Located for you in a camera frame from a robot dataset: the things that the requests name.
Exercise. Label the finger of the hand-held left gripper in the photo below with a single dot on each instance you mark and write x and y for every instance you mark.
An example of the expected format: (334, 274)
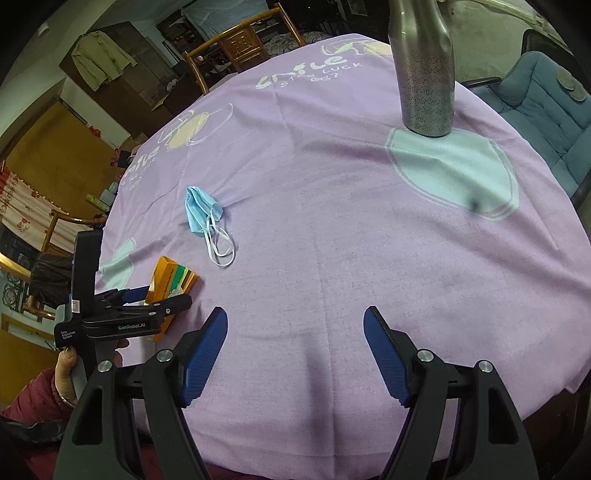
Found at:
(175, 302)
(136, 291)

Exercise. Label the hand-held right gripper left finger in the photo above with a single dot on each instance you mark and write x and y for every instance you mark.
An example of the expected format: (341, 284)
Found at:
(207, 350)

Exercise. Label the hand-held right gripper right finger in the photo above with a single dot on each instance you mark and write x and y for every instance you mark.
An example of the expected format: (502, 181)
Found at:
(383, 355)

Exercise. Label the orange cardboard box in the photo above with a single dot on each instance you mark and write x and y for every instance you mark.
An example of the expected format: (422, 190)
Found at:
(168, 277)

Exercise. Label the person's left forearm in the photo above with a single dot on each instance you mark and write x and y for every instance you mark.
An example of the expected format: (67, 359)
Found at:
(27, 401)

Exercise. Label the person's left hand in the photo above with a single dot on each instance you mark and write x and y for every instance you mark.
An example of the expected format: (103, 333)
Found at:
(67, 378)

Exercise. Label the dark cloth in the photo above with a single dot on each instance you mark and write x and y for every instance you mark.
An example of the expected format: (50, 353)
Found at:
(51, 277)

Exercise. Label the wooden armchair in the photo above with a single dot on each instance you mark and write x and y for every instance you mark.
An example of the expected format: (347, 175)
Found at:
(69, 217)

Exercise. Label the green box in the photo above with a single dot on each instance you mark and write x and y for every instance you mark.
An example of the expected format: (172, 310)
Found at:
(99, 201)

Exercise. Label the red and white curtain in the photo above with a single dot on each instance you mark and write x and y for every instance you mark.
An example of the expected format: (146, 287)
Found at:
(27, 207)

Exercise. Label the blue face mask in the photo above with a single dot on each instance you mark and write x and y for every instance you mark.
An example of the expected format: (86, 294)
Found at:
(198, 207)

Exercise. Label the purple printed tablecloth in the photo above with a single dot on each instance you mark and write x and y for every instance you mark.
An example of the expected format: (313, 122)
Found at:
(346, 230)

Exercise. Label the dark wooden wardrobe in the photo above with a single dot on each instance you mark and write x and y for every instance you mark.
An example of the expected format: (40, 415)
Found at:
(147, 78)

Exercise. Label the beige hanging jacket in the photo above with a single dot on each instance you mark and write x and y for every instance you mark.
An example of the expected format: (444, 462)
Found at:
(101, 57)

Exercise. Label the carved wooden chair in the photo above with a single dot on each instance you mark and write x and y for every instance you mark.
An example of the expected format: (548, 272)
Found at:
(240, 41)

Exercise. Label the patterned metal bottle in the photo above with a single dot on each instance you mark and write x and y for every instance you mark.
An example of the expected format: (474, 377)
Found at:
(425, 83)

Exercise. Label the blue cushioned chair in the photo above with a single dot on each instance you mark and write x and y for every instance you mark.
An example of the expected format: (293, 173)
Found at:
(545, 101)

